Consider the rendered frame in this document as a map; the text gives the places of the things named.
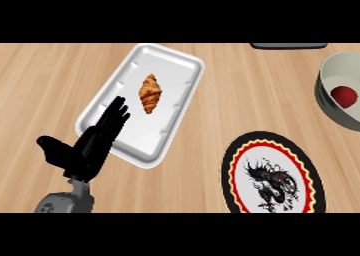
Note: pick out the brown croissant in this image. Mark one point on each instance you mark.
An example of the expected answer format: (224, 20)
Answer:
(151, 94)

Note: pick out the dark grey flat appliance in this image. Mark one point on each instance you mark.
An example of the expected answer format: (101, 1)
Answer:
(289, 45)

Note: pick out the red tomato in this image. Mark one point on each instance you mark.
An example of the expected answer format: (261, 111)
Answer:
(345, 96)

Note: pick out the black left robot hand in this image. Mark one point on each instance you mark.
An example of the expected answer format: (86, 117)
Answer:
(94, 146)

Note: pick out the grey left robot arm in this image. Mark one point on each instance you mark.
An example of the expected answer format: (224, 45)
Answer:
(69, 201)

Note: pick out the white rectangular tray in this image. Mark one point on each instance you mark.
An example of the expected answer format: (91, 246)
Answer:
(154, 90)

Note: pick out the black red patterned plate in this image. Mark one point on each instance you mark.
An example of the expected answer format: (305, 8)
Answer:
(272, 176)

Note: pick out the grey bowl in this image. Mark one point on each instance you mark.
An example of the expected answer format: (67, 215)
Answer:
(343, 90)

